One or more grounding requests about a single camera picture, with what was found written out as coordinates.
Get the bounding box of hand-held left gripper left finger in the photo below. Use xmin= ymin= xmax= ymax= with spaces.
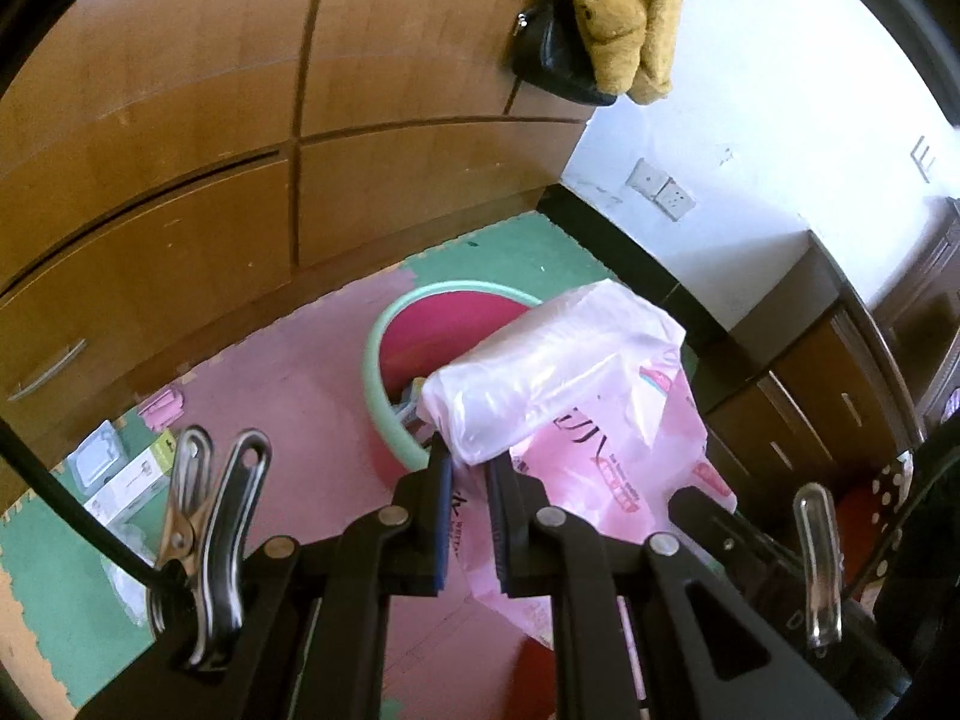
xmin=75 ymin=441 xmax=458 ymax=720

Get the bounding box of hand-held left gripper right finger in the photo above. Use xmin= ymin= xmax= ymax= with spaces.
xmin=486 ymin=456 xmax=860 ymax=720

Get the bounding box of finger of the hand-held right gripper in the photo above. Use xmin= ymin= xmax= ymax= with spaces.
xmin=666 ymin=487 xmax=800 ymax=571

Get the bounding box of pink plastic bag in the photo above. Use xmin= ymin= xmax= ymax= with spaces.
xmin=418 ymin=279 xmax=737 ymax=650

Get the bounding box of red bucket with green rim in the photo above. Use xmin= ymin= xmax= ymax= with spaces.
xmin=365 ymin=279 xmax=548 ymax=470

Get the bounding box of clear plastic blister tray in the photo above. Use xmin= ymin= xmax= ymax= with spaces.
xmin=64 ymin=420 xmax=125 ymax=488

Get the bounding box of metal spring clip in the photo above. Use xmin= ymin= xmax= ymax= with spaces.
xmin=793 ymin=481 xmax=845 ymax=650
xmin=146 ymin=426 xmax=272 ymax=672

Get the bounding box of red cloth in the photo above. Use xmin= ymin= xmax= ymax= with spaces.
xmin=832 ymin=457 xmax=920 ymax=601

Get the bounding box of dark wooden cabinet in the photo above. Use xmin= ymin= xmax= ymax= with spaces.
xmin=697 ymin=236 xmax=927 ymax=518

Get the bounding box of pink foam mat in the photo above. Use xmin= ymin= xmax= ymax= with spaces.
xmin=135 ymin=262 xmax=571 ymax=720

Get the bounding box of pink paper packet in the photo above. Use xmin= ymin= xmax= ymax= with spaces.
xmin=139 ymin=386 xmax=186 ymax=432

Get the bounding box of crumpled white plastic bag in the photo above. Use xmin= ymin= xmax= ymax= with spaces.
xmin=101 ymin=521 xmax=162 ymax=627

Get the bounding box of dark carved wooden furniture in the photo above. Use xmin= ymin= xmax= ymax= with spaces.
xmin=870 ymin=195 xmax=960 ymax=436

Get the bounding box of white and green carton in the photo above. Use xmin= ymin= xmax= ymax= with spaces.
xmin=82 ymin=442 xmax=177 ymax=522

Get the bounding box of wooden wardrobe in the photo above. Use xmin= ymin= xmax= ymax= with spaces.
xmin=0 ymin=0 xmax=601 ymax=466

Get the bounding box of black handbag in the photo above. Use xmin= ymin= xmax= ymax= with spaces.
xmin=512 ymin=0 xmax=620 ymax=107

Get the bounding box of yellow plush bear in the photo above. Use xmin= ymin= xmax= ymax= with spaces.
xmin=559 ymin=0 xmax=689 ymax=106

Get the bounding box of thick black cable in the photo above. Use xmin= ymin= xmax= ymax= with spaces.
xmin=0 ymin=420 xmax=177 ymax=593

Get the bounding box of metal drawer handle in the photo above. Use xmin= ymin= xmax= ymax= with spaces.
xmin=6 ymin=337 xmax=89 ymax=402

